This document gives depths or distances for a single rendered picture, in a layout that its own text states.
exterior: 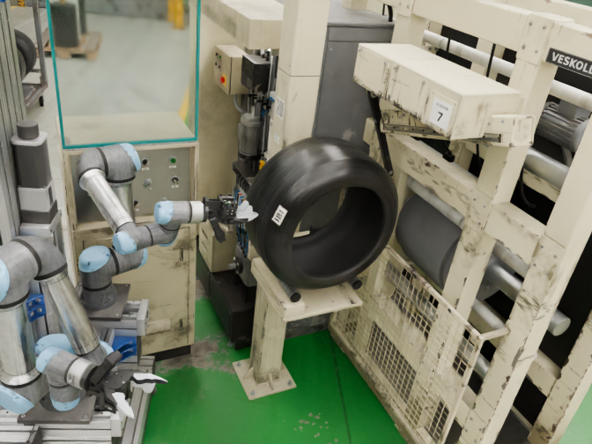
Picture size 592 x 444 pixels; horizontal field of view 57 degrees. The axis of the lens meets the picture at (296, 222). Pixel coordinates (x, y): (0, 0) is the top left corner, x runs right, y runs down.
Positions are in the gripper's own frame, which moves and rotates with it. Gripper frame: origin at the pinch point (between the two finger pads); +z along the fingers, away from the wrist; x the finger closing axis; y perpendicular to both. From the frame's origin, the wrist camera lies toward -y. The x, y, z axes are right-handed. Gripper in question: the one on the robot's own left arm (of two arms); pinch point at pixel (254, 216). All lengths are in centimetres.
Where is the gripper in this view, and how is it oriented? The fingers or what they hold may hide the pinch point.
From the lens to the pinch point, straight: 195.2
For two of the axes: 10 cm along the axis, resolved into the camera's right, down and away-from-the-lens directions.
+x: -4.2, -5.0, 7.6
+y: 2.2, -8.7, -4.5
